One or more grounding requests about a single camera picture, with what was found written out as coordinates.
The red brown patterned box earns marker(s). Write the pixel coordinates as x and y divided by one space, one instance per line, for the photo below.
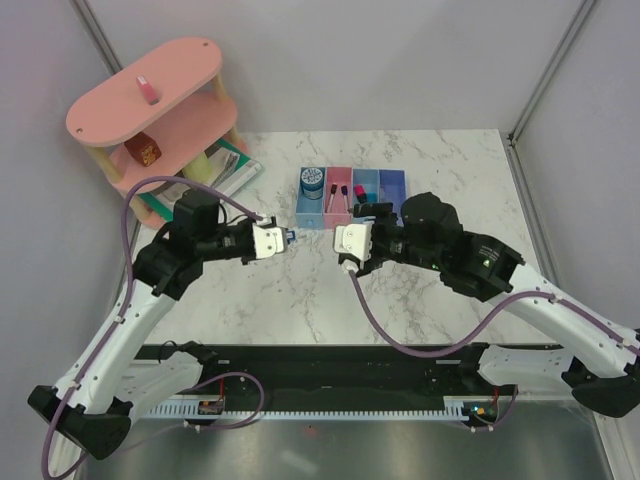
143 149

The white cable duct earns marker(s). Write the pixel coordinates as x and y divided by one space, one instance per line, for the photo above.
189 407
455 409

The pink three-tier wooden shelf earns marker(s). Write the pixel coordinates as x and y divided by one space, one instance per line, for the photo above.
194 111

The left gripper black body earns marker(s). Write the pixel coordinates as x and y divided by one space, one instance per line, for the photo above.
233 240

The left white cable duct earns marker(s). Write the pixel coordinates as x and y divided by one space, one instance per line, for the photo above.
189 407

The right white cable duct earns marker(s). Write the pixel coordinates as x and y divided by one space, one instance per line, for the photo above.
455 409

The light blue left bin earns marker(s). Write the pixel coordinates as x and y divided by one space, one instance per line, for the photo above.
309 213

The green spiral notebook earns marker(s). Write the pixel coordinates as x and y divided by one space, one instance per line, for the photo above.
230 169

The pale yellow cylinder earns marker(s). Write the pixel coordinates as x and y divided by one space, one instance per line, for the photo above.
199 169

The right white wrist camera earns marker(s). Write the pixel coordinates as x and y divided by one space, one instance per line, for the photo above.
354 239

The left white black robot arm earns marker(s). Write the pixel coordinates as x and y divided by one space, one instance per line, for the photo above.
93 404

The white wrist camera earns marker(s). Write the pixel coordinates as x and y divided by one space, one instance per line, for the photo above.
269 238
354 239

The light blue middle bin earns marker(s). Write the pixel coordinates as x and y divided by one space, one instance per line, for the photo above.
368 178

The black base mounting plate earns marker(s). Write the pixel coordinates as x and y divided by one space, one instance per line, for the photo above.
342 379

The blue tape roll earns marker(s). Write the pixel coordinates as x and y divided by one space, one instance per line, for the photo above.
312 183

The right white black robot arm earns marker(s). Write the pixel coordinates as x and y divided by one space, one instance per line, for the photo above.
597 360

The pink black highlighter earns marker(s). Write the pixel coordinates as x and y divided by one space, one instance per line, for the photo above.
360 194

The pink white eraser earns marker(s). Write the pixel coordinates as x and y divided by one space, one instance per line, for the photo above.
147 91

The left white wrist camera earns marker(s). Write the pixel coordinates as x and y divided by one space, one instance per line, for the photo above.
269 238

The light blue bin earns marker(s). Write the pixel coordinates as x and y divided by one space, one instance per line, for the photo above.
309 213
368 178

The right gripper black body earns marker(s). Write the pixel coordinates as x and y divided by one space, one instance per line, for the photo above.
390 243

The pink bin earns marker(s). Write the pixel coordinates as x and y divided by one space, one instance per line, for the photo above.
339 175

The white blue pen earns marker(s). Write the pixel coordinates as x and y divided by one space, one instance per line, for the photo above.
331 197

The purple blue bin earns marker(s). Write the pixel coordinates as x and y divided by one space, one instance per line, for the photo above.
392 188

